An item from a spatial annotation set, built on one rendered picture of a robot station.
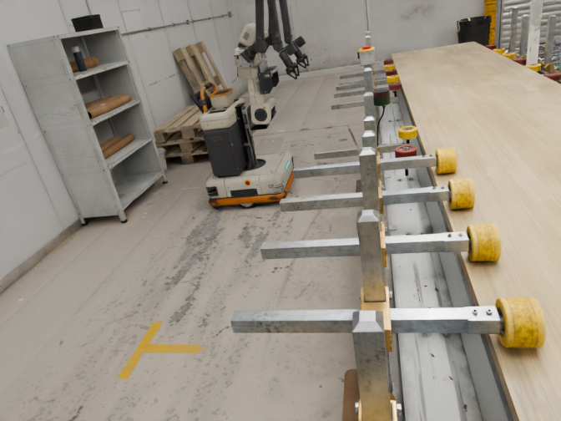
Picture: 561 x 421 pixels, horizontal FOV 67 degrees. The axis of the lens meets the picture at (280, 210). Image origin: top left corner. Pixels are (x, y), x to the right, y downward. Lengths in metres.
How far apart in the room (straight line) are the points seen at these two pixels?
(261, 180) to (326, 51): 6.27
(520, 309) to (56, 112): 3.56
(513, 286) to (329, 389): 1.15
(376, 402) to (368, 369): 0.05
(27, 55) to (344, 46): 6.72
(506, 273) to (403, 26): 8.54
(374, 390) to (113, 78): 4.22
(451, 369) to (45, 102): 3.45
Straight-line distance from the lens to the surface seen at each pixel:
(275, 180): 3.38
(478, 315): 0.79
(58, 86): 3.78
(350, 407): 1.78
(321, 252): 0.99
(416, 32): 9.40
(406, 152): 1.66
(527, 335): 0.79
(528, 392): 0.77
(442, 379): 1.14
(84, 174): 3.94
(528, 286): 0.97
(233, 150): 3.42
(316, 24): 9.38
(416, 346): 1.21
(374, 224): 0.70
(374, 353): 0.52
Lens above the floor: 1.47
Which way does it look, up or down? 25 degrees down
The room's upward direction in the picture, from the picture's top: 11 degrees counter-clockwise
